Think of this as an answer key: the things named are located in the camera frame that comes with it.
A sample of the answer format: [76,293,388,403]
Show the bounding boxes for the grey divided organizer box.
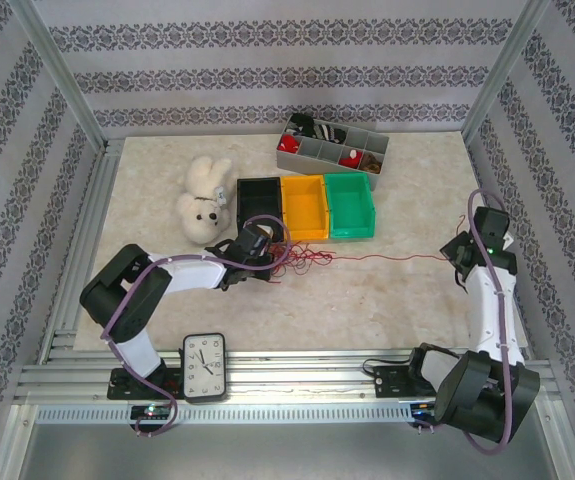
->
[275,112,391,194]

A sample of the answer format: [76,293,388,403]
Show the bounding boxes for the slotted grey cable duct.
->
[34,402,413,426]

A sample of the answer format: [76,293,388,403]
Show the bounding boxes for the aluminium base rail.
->
[14,347,556,401]

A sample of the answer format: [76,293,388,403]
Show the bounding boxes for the white plush bunny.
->
[175,155,234,245]

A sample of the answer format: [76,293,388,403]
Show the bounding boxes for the green plastic bin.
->
[323,171,378,240]

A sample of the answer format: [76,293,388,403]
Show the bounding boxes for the aluminium frame post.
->
[9,0,111,151]
[460,0,553,146]

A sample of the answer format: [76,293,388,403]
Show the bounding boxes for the black plastic bin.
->
[236,175,286,236]

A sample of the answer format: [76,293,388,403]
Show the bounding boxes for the black framed analog clock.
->
[181,332,229,405]

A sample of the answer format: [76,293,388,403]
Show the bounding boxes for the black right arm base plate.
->
[374,364,438,399]

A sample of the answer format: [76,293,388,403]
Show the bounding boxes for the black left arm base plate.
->
[106,367,188,401]

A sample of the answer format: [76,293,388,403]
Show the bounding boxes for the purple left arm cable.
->
[102,213,292,440]

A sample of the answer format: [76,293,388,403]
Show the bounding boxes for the yellow plastic bin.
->
[280,173,331,243]

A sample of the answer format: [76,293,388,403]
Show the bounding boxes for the black white striped sock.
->
[311,122,348,144]

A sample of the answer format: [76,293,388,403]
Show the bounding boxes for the dark red thin cable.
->
[271,239,334,279]

